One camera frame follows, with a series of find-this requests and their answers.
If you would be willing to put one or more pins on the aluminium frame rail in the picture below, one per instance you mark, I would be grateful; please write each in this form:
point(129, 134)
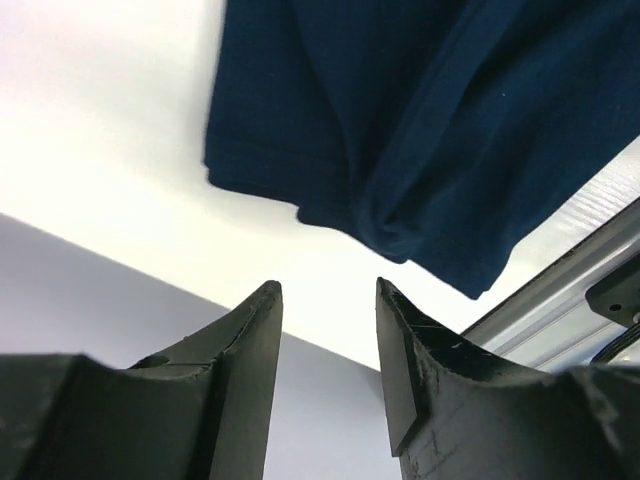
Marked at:
point(574, 307)

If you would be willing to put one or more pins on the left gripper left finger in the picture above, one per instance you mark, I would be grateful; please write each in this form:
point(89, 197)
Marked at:
point(199, 409)

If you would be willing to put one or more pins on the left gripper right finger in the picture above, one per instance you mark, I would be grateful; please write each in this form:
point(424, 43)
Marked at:
point(457, 411)

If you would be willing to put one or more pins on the navy blue t shirt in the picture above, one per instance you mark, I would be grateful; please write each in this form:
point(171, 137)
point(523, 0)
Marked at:
point(438, 132)

